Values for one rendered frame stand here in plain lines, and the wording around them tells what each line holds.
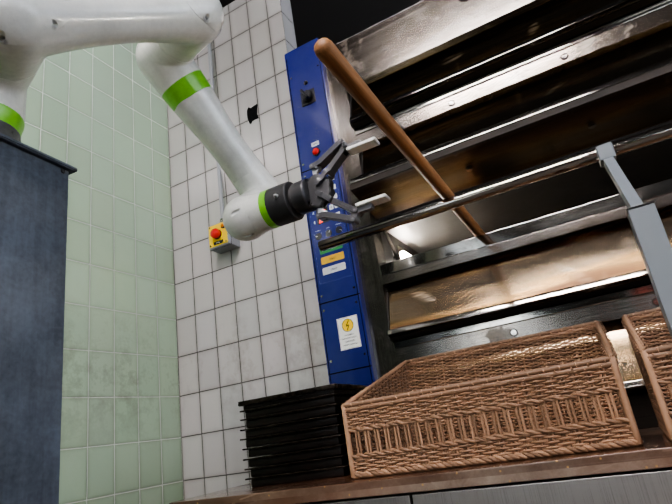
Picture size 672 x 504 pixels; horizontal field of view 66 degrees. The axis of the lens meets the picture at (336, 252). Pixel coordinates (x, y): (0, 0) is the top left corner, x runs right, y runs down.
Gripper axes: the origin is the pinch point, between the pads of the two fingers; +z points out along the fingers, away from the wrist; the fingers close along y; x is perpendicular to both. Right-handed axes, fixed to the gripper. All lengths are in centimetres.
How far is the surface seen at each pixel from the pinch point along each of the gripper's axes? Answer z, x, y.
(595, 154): 41.8, -22.1, 2.6
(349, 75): 8.9, 32.3, 0.9
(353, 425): -20, -11, 50
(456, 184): 5, -60, -19
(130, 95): -116, -40, -98
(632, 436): 32, -11, 59
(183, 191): -108, -61, -57
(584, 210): 38, -60, 2
